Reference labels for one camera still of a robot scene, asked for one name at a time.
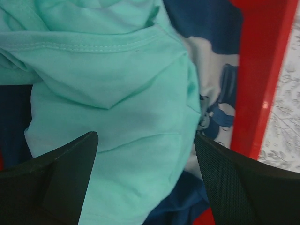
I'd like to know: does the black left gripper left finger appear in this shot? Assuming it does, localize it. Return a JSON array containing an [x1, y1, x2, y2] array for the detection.
[[0, 132, 98, 225]]

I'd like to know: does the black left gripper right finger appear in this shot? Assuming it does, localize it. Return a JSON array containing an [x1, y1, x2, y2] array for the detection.
[[194, 134, 300, 225]]

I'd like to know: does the mint green t-shirt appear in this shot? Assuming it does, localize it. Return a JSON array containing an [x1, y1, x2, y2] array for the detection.
[[0, 0, 201, 225]]

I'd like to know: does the floral patterned table mat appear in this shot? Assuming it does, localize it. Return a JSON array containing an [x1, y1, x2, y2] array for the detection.
[[259, 19, 300, 173]]

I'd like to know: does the red plastic bin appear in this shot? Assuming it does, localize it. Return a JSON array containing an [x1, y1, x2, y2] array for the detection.
[[195, 0, 298, 225]]

